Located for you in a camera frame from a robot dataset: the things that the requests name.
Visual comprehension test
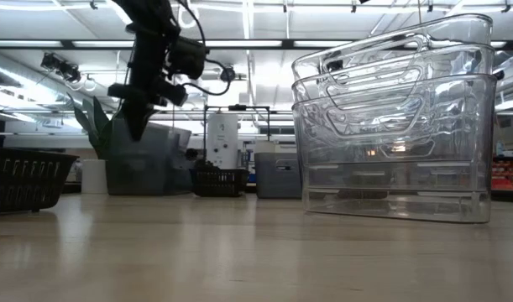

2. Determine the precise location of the shelf with red goods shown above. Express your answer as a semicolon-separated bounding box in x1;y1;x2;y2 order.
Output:
490;142;513;203

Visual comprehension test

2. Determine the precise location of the clear plastic handled basket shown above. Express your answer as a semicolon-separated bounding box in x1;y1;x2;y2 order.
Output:
291;74;498;225
291;13;494;169
291;43;496;198

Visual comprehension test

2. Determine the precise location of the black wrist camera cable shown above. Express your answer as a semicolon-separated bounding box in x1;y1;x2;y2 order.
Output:
174;0;233;97

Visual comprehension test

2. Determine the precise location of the round black ceiling device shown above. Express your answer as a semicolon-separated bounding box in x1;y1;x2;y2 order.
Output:
219;65;237;84

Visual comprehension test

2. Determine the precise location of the black plastic lattice basket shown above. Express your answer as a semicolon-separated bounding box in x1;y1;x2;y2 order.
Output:
190;166;249;199
0;147;80;217
335;190;388;200

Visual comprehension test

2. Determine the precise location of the white round plant pot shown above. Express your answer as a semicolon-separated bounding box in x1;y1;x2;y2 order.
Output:
81;159;109;195

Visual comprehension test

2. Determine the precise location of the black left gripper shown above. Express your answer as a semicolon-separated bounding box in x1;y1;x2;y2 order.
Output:
107;27;188;142

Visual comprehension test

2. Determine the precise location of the green snake plant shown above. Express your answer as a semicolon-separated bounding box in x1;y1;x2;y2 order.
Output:
65;92;115;161

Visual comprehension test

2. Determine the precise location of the white hanging ring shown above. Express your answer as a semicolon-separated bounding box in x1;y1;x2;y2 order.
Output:
178;3;201;29

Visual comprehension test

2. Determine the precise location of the grey plastic storage bin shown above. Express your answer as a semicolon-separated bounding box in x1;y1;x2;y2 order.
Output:
254;151;303;200
106;133;193;197
107;120;193;169

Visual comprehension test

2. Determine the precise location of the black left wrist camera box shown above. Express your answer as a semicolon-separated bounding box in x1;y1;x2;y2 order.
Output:
166;36;208;81

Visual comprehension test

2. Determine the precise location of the white cylindrical tank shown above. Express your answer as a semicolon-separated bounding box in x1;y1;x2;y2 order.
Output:
206;112;239;170

